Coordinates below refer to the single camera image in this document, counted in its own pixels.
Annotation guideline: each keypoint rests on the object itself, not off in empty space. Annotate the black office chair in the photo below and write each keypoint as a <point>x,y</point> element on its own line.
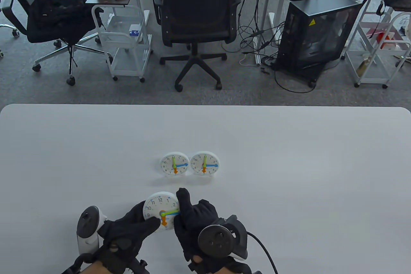
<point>199,4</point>

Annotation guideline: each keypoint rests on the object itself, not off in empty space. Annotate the black white hand controller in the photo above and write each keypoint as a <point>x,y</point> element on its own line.
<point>216,240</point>
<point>88,224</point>

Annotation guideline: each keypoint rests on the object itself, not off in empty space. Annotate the black computer tower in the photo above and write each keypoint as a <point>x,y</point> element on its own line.
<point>321,30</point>

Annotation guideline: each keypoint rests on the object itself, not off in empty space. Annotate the person's left hand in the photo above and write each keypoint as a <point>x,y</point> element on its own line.
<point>128,234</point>

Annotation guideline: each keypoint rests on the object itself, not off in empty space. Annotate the red orange box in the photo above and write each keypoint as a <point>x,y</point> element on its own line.
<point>385,37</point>

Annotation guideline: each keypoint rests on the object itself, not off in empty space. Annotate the white power strip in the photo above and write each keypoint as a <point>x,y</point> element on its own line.
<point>257,60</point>

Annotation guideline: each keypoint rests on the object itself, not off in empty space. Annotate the clear bottle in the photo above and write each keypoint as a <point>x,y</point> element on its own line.
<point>362,67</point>

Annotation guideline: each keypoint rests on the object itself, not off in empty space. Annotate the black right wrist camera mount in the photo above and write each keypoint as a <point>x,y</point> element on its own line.
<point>199,269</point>

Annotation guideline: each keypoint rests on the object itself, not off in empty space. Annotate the black white left hand controller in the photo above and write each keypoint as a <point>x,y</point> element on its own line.
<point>88,224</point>

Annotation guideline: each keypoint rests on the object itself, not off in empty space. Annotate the black bag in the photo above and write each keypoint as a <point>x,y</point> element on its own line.
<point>54,20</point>

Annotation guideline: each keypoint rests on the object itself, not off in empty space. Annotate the white teaching clock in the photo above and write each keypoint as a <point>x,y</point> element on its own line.
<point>199,161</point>
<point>157,200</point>
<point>167,161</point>

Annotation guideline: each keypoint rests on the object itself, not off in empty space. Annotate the person's left forearm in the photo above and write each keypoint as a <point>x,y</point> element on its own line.
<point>94,269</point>

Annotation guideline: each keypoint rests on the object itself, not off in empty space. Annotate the chrome office chair base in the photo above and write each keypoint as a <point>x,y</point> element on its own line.
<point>13,30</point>

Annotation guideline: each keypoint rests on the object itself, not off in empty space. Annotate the black white right hand controller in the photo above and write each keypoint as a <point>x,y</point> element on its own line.
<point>216,240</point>

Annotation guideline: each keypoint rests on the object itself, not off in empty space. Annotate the person's right hand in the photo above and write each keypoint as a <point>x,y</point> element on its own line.
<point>192,222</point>

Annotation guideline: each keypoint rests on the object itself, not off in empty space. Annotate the blue white box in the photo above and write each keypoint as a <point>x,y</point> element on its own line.
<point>135,30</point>

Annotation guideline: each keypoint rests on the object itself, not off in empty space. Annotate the white cart with dark top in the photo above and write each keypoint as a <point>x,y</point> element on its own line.
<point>106,1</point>

